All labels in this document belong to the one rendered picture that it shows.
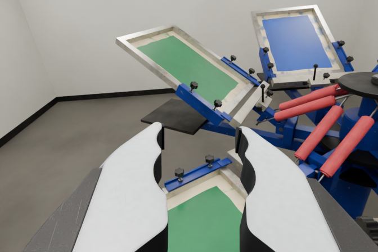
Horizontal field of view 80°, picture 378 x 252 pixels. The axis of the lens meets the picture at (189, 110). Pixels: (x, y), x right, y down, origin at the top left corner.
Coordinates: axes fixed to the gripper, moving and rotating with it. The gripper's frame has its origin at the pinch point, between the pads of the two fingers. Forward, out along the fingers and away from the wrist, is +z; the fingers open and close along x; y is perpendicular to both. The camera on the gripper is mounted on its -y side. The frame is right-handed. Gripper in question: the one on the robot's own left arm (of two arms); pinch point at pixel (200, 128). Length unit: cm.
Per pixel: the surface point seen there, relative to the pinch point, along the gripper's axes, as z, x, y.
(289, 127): 96, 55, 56
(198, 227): 46, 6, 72
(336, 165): 61, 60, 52
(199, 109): 98, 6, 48
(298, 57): 169, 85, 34
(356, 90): 80, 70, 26
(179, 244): 39, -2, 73
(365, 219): 31, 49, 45
